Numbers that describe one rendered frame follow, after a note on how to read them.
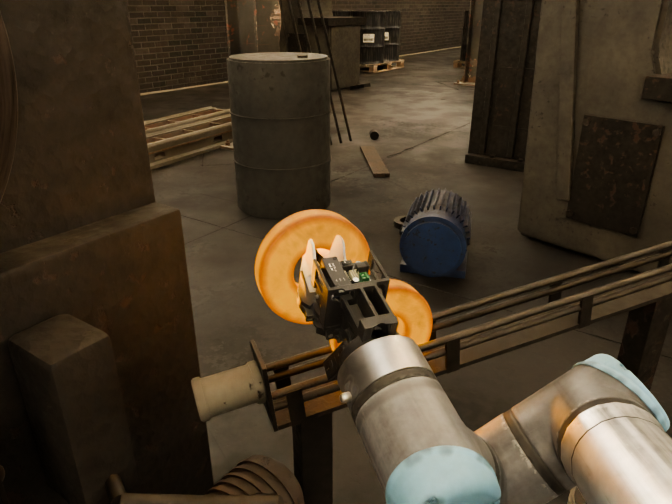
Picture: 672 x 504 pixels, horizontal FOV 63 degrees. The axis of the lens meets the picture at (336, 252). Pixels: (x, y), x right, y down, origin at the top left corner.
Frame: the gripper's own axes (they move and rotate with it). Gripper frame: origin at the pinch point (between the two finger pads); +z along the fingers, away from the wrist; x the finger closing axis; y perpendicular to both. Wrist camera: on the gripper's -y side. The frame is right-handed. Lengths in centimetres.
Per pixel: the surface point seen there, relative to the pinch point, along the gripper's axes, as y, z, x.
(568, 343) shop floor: -101, 43, -121
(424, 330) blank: -12.9, -5.7, -16.2
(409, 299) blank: -7.4, -4.1, -13.4
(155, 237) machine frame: -5.2, 14.8, 19.1
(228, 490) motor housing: -29.2, -13.2, 14.6
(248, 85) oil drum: -76, 227, -42
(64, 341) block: -4.4, -3.3, 30.7
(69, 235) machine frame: -1.6, 12.9, 29.8
